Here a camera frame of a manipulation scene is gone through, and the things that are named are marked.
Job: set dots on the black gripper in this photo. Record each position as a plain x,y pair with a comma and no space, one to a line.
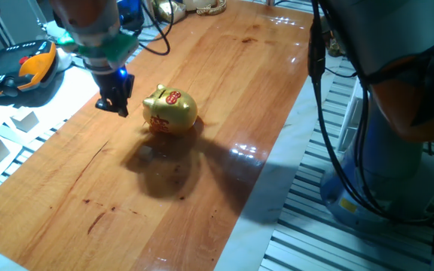
114,84

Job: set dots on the white paper sheets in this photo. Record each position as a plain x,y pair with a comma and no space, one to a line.
51,101

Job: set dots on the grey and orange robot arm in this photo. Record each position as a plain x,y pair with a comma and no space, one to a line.
401,75

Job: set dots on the cream vintage telephone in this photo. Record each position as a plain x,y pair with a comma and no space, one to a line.
209,7

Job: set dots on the gold foil bag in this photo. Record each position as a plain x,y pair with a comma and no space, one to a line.
170,10

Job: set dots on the wood grain table mat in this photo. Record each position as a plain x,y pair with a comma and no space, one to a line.
126,169

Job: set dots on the black orange teach pendant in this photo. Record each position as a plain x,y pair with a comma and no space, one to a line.
17,67

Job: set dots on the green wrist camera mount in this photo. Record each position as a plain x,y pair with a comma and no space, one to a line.
117,47

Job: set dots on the small wooden cube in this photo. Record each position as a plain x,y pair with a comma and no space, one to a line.
146,152

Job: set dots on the white round object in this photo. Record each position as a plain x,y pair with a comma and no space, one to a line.
64,60

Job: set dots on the blue bag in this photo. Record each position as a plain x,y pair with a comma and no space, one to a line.
130,13

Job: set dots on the golden piggy bank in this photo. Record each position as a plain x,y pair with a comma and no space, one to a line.
172,113

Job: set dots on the aluminium frame post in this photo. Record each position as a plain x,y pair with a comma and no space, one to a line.
149,11

